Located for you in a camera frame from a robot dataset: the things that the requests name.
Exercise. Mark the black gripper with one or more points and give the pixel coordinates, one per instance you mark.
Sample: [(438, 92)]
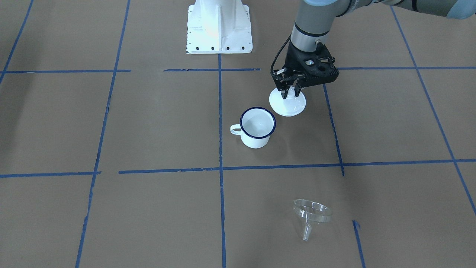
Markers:
[(293, 60)]

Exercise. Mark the white round lid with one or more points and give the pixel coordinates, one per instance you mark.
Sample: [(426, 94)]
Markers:
[(288, 107)]

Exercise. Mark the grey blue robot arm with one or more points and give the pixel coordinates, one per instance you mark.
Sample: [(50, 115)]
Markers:
[(315, 17)]

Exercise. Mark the white enamel mug blue rim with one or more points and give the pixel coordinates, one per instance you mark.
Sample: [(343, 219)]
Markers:
[(255, 127)]

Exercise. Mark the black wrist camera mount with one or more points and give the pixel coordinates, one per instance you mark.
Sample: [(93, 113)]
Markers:
[(318, 67)]

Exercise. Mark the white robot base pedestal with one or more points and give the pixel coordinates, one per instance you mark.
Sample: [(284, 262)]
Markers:
[(218, 26)]

